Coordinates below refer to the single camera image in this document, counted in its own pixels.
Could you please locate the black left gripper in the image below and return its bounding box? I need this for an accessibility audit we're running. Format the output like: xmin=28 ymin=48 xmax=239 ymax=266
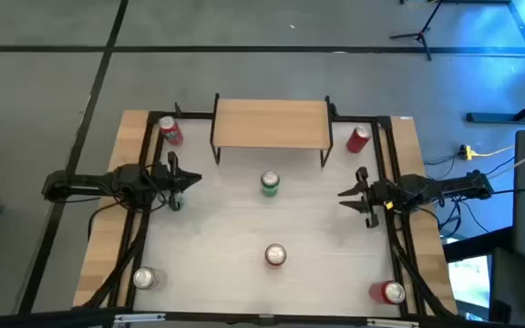
xmin=147 ymin=151 xmax=202 ymax=212

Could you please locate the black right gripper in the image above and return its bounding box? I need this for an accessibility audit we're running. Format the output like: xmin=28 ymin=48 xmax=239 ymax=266
xmin=337 ymin=166 xmax=396 ymax=230

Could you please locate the red Fanta can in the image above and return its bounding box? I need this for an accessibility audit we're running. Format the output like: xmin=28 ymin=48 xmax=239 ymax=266
xmin=263 ymin=243 xmax=288 ymax=269
xmin=158 ymin=115 xmax=185 ymax=147

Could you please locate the red Coca-Cola can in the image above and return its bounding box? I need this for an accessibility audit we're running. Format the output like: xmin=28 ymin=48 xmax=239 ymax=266
xmin=345 ymin=125 xmax=373 ymax=155
xmin=368 ymin=280 xmax=407 ymax=305

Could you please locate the silver Diet Coke can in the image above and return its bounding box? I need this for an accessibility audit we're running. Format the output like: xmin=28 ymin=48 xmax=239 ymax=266
xmin=132 ymin=266 xmax=167 ymax=292

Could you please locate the wooden shelf with black legs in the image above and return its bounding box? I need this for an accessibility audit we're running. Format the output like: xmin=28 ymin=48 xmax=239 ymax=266
xmin=210 ymin=93 xmax=335 ymax=169

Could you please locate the white table mat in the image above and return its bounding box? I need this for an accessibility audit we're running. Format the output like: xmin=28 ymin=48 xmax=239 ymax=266
xmin=132 ymin=118 xmax=403 ymax=318

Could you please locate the black desk edge bar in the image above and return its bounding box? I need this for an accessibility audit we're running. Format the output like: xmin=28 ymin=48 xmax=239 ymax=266
xmin=442 ymin=226 xmax=517 ymax=264

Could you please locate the lit monitor screen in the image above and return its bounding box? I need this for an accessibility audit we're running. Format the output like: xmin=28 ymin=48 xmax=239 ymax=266
xmin=447 ymin=254 xmax=493 ymax=320

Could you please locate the black tripod stand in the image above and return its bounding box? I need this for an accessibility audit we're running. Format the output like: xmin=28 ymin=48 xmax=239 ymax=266
xmin=389 ymin=0 xmax=446 ymax=62

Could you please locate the black equipment case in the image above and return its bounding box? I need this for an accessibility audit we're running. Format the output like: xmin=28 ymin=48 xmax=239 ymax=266
xmin=489 ymin=248 xmax=525 ymax=328

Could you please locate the black crossbeam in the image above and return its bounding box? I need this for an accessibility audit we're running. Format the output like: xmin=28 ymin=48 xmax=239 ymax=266
xmin=0 ymin=307 xmax=525 ymax=328

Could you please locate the dark blue floor cable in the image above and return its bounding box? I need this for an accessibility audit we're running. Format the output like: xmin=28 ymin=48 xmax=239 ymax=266
xmin=437 ymin=200 xmax=491 ymax=234

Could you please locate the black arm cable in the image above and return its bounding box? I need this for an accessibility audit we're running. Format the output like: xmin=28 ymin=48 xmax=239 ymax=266
xmin=87 ymin=200 xmax=129 ymax=242

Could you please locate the silver metal bracket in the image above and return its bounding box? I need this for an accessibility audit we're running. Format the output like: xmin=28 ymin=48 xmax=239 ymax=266
xmin=365 ymin=318 xmax=421 ymax=328
xmin=114 ymin=313 xmax=167 ymax=324

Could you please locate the yellow floor cable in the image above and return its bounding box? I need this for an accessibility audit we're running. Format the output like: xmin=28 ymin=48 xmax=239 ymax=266
xmin=471 ymin=145 xmax=517 ymax=159

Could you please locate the metal stand frame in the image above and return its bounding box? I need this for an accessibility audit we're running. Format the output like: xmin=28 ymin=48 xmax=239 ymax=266
xmin=465 ymin=0 xmax=525 ymax=125

